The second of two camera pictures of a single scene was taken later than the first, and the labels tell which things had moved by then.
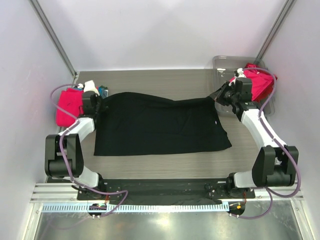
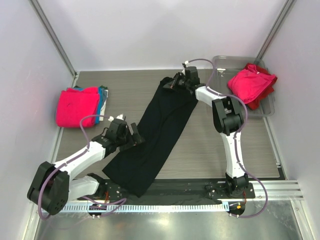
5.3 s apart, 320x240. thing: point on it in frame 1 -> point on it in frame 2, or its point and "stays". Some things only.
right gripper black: x=216 y=95 -> x=172 y=84
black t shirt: x=141 y=123 -> x=136 y=168
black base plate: x=168 y=191 stays
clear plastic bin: x=224 y=68 stays
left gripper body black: x=101 y=106 -> x=126 y=140
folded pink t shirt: x=71 y=99 stays
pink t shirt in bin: x=259 y=81 stays
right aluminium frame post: x=288 y=5 stays
